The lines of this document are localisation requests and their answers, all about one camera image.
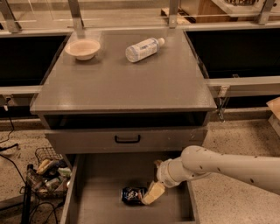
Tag metal railing frame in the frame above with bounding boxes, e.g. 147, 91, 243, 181
1, 0, 279, 117

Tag wire basket with items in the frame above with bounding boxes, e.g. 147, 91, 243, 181
26, 147, 72, 199

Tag black drawer handle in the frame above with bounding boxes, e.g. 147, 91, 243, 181
114, 135, 141, 144

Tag blue pepsi can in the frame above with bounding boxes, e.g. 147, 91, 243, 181
121, 187, 147, 206

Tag black floor cables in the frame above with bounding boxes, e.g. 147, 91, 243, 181
0, 99, 64, 224

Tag wooden crate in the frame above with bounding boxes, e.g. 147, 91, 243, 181
160, 0, 263, 25

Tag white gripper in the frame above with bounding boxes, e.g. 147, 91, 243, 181
141, 159, 179, 205

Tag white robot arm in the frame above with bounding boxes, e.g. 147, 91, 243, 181
142, 145, 280, 205

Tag grey top drawer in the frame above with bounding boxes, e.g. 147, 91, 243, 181
45, 127, 207, 154

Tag white paper bowl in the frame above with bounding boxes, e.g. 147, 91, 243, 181
65, 38, 101, 60

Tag grey drawer cabinet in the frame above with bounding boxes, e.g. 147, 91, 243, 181
30, 28, 218, 224

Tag clear plastic water bottle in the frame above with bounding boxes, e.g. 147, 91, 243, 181
125, 38, 165, 63

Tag grey open middle drawer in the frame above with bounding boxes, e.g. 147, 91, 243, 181
60, 152, 200, 224

